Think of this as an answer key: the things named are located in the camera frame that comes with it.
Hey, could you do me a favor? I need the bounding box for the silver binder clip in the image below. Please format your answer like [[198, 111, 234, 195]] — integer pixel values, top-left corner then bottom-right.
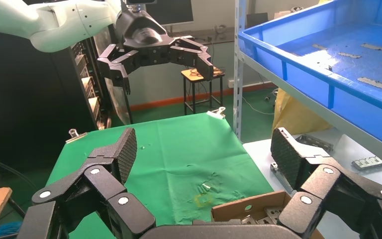
[[66, 128, 89, 144], [206, 106, 227, 120]]

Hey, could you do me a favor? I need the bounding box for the thin metal bar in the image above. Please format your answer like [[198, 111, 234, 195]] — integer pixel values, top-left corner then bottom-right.
[[270, 161, 294, 195]]

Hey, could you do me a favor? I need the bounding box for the long narrow metal bracket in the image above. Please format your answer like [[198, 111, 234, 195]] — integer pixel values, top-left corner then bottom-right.
[[295, 134, 334, 153]]

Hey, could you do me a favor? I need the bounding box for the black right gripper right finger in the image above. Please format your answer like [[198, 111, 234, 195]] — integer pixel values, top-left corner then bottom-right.
[[270, 127, 382, 239]]

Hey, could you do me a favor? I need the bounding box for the brown cardboard box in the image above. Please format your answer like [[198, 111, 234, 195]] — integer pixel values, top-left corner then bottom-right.
[[210, 190, 325, 239]]

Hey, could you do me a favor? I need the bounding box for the black box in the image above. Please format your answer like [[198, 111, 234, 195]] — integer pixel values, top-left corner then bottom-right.
[[246, 12, 270, 29]]

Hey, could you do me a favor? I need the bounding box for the black server cabinet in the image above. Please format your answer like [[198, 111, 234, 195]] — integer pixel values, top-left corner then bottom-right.
[[0, 28, 132, 172]]

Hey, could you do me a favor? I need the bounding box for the wooden top black stool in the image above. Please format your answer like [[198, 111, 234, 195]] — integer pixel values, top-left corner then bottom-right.
[[181, 66, 226, 116]]

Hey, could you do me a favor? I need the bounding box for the white floor cable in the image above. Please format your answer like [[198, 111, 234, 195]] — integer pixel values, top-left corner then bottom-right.
[[242, 96, 276, 116]]

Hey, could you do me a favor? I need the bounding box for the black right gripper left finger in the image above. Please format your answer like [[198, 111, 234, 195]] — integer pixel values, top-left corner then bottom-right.
[[16, 127, 157, 239]]

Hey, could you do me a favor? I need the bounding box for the grey metal shelf rack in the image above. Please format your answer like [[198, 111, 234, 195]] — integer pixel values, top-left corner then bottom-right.
[[233, 0, 382, 174]]

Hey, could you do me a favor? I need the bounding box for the black monitor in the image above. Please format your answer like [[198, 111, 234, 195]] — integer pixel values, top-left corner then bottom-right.
[[145, 0, 194, 26]]

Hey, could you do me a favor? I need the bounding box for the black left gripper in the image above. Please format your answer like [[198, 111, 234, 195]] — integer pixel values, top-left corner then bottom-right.
[[97, 9, 215, 95]]

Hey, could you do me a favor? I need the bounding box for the small slotted metal plate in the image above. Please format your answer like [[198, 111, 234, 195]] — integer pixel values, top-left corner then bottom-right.
[[352, 156, 382, 171]]

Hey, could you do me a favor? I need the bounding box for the yellow woven sack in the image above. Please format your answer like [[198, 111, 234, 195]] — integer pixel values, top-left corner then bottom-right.
[[272, 88, 333, 136]]

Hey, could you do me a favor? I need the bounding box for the green cloth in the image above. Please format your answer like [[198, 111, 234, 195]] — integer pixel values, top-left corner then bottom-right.
[[46, 113, 275, 239]]

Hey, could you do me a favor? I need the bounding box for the blue plastic tray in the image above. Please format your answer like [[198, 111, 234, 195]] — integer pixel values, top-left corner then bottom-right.
[[238, 0, 382, 154]]

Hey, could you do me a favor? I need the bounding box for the dark desk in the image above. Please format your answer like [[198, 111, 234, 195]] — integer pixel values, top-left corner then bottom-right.
[[164, 28, 236, 45]]

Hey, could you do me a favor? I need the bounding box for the blue fibre bundle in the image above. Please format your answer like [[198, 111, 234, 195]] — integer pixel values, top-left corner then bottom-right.
[[0, 222, 23, 239]]

